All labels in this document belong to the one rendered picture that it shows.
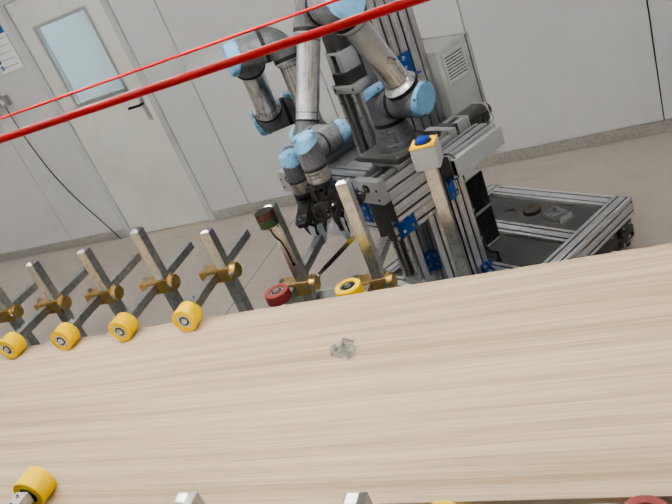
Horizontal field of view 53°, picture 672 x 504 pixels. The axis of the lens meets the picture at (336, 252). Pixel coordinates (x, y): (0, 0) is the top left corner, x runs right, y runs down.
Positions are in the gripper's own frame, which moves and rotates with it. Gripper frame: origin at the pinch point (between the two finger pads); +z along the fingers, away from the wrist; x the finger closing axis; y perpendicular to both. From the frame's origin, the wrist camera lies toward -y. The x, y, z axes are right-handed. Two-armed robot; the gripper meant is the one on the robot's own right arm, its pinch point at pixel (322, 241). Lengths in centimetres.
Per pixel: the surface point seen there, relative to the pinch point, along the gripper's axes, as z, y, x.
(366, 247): -12.1, -33.2, -29.4
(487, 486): -8, -119, -70
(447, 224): -15, -33, -55
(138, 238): -31, -33, 45
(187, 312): -14, -57, 22
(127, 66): -53, 242, 214
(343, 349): -9, -77, -32
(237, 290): -5.2, -33.1, 19.3
